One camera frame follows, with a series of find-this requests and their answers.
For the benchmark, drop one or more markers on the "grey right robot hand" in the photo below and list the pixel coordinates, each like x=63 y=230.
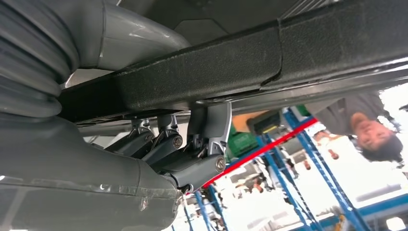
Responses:
x=79 y=191

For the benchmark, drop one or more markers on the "black and yellow box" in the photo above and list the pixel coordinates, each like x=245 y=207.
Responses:
x=264 y=121

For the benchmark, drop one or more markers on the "blue metal shelf rack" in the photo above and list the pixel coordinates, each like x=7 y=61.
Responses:
x=331 y=177

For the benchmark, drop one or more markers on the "person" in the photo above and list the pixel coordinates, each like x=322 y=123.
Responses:
x=373 y=134

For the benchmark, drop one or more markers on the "green plastic crate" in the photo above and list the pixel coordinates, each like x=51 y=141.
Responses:
x=242 y=143

